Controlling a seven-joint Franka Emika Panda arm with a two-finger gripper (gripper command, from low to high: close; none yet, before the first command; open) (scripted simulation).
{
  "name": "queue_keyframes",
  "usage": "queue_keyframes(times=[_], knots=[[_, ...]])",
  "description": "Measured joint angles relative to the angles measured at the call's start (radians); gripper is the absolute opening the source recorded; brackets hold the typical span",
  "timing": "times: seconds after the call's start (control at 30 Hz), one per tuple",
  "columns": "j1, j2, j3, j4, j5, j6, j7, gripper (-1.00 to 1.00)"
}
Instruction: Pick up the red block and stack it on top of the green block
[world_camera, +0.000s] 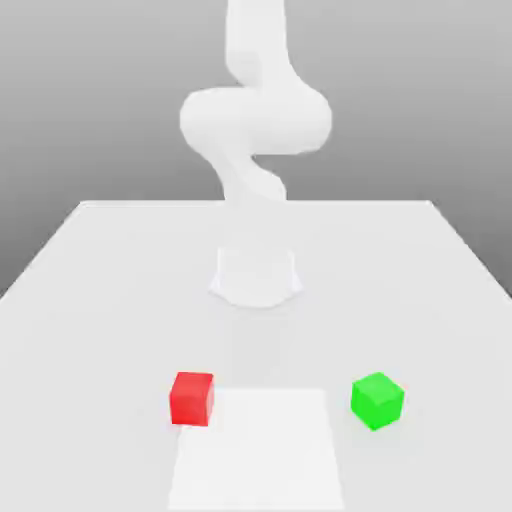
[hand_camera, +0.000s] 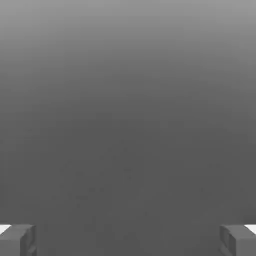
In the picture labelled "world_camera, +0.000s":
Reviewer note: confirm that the small green cube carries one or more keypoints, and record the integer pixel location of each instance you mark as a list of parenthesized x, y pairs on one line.
[(376, 401)]

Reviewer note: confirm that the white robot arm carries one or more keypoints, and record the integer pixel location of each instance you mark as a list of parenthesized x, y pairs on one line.
[(256, 120)]

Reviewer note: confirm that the small red cube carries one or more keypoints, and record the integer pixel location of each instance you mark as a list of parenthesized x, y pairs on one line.
[(191, 400)]

